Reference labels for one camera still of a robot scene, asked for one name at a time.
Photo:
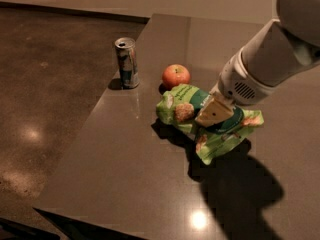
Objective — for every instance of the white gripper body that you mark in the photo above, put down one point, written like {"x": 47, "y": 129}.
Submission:
{"x": 237, "y": 84}

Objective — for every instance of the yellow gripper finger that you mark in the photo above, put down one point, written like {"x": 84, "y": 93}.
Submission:
{"x": 216, "y": 109}

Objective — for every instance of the green rice chip bag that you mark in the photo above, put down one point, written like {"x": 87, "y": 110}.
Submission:
{"x": 179, "y": 108}

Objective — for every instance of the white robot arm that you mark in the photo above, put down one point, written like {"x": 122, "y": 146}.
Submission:
{"x": 285, "y": 46}

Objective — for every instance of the red apple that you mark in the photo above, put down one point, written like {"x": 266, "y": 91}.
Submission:
{"x": 174, "y": 75}

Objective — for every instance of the silver energy drink can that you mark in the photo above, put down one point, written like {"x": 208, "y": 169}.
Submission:
{"x": 127, "y": 63}

